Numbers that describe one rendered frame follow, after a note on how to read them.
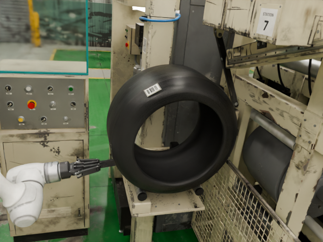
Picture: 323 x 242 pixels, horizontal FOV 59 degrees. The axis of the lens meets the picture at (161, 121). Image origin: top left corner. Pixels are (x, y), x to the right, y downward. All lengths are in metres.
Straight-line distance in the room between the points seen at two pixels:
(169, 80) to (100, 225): 1.66
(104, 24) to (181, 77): 9.22
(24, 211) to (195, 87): 0.78
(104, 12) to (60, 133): 8.55
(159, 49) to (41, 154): 1.04
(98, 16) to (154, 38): 8.85
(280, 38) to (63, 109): 1.37
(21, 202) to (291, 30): 1.08
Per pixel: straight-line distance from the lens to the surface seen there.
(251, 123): 2.08
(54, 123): 1.96
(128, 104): 1.13
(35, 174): 1.30
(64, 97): 1.89
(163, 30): 1.46
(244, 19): 1.14
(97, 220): 2.58
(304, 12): 1.02
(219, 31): 1.49
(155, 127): 1.60
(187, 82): 1.14
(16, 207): 1.20
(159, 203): 1.48
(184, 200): 1.52
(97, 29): 10.31
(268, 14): 1.02
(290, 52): 1.13
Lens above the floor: 1.74
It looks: 23 degrees down
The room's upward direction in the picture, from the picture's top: 6 degrees clockwise
